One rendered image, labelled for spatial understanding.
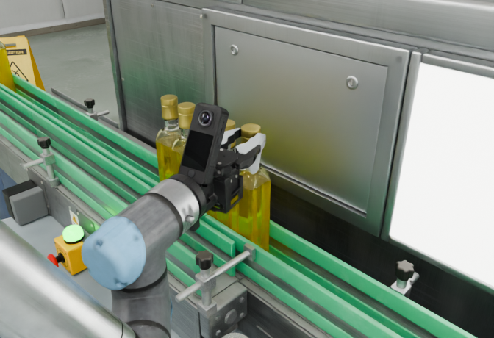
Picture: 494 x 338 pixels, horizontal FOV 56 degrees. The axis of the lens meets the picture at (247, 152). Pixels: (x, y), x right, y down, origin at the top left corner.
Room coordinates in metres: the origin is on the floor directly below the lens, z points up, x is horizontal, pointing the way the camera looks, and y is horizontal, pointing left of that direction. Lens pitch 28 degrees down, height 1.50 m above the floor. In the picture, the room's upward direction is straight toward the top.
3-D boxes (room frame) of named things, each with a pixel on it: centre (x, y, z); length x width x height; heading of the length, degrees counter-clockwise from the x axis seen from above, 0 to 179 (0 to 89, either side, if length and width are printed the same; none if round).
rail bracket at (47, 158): (0.99, 0.51, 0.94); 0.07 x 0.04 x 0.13; 135
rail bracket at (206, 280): (0.60, 0.05, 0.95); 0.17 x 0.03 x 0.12; 135
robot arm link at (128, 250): (0.46, 0.14, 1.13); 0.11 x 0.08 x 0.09; 150
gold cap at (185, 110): (0.85, 0.12, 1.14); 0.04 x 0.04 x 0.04
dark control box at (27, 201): (1.06, 0.60, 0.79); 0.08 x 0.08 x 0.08; 45
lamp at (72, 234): (0.86, 0.40, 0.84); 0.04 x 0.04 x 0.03
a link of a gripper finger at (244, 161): (0.64, 0.01, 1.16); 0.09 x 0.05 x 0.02; 142
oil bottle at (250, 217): (0.72, -0.01, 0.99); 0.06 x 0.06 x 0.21; 45
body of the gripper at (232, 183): (0.60, 0.06, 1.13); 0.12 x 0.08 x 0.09; 150
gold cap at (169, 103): (0.89, 0.16, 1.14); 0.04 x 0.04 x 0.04
